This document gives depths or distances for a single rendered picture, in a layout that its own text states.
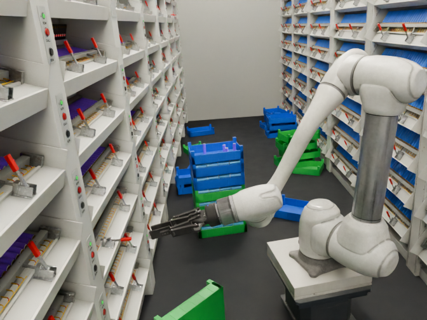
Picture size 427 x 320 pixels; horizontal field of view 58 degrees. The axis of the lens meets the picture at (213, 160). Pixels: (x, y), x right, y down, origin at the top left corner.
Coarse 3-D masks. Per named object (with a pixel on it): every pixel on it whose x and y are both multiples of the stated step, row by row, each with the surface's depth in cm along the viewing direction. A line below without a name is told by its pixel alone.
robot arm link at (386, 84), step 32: (384, 64) 117; (416, 64) 115; (384, 96) 117; (416, 96) 115; (384, 128) 122; (384, 160) 126; (384, 192) 131; (352, 224) 134; (384, 224) 134; (352, 256) 135; (384, 256) 129
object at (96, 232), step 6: (114, 192) 163; (114, 198) 158; (108, 204) 152; (108, 210) 148; (102, 216) 143; (108, 216) 146; (102, 222) 139; (96, 228) 134; (102, 228) 139; (96, 234) 131; (96, 240) 130
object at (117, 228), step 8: (120, 184) 169; (128, 184) 169; (136, 184) 169; (120, 192) 168; (128, 192) 170; (136, 192) 170; (120, 200) 163; (128, 200) 164; (136, 200) 169; (120, 216) 150; (128, 216) 152; (104, 224) 142; (112, 224) 144; (120, 224) 145; (104, 232) 137; (112, 232) 139; (120, 232) 140; (104, 248) 129; (104, 256) 125; (112, 256) 126; (104, 264) 121; (104, 272) 117; (104, 280) 118
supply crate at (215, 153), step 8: (208, 144) 237; (216, 144) 238; (232, 144) 240; (192, 152) 217; (200, 152) 238; (208, 152) 237; (216, 152) 236; (224, 152) 220; (232, 152) 221; (240, 152) 221; (192, 160) 218; (200, 160) 219; (208, 160) 220; (216, 160) 221; (224, 160) 221
